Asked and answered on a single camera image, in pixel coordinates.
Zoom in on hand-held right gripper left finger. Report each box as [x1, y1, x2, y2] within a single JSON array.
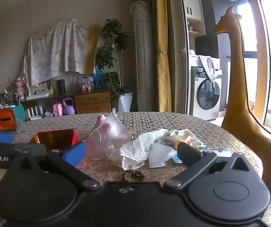
[[2, 142, 102, 192]]

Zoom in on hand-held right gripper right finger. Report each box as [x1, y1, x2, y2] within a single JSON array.
[[162, 142, 261, 191]]

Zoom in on orange tray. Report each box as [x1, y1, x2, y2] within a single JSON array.
[[28, 129, 79, 147]]

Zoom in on clear plastic bag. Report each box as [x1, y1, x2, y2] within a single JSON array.
[[86, 108, 134, 162]]

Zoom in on white plastic bag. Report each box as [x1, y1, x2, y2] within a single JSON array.
[[120, 128, 170, 170]]

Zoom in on small orange object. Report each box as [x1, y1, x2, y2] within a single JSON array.
[[174, 140, 188, 150]]

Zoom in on thin white cloth bag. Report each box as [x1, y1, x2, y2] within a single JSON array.
[[169, 128, 205, 147]]

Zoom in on teal and orange tissue box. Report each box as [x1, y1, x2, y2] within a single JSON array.
[[0, 104, 26, 132]]

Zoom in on clear glass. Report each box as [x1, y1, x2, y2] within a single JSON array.
[[15, 119, 25, 133]]

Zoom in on white wet wipe packets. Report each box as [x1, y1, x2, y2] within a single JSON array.
[[198, 146, 232, 157]]

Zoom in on white tissue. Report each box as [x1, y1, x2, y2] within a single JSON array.
[[148, 142, 174, 169]]

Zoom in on purple kettlebell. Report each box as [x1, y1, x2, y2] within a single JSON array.
[[62, 97, 76, 116]]

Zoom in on pink toy backpack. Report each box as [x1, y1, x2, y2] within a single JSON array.
[[52, 102, 64, 117]]

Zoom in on pink doll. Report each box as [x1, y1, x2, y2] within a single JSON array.
[[15, 76, 27, 100]]

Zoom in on white keyboard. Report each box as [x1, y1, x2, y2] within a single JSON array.
[[25, 93, 50, 101]]

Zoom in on wooden media cabinet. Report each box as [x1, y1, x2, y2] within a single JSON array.
[[19, 90, 113, 121]]

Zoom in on white washing machine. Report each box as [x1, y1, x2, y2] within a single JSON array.
[[189, 55, 222, 120]]

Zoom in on black speaker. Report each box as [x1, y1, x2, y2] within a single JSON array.
[[56, 79, 66, 94]]

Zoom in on white planter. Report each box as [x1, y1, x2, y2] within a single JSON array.
[[118, 93, 133, 112]]

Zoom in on small framed picture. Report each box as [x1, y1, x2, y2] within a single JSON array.
[[78, 74, 94, 93]]

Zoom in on giraffe shaped tan chair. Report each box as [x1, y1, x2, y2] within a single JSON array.
[[214, 6, 271, 194]]

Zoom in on white shell shaped ornament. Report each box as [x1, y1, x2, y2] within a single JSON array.
[[53, 71, 94, 93]]

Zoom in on blue toy figure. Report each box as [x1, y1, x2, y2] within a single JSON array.
[[91, 70, 104, 88]]

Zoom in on lavender cloth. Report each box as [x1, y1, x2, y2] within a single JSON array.
[[199, 55, 218, 83]]

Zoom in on floral white cover cloth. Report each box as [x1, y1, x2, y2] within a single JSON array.
[[23, 18, 91, 87]]

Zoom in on yellow curtain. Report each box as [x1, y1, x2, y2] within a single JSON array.
[[154, 0, 173, 113]]

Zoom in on covered standing air conditioner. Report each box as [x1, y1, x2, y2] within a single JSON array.
[[130, 0, 153, 112]]

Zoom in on green potted tree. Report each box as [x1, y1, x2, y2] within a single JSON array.
[[95, 18, 134, 99]]

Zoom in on brown hair tie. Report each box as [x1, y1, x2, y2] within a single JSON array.
[[122, 169, 147, 183]]

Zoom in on wooden photo frame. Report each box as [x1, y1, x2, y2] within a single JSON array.
[[36, 79, 55, 95]]

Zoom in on white wall cabinet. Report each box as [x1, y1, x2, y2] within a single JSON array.
[[181, 0, 206, 37]]

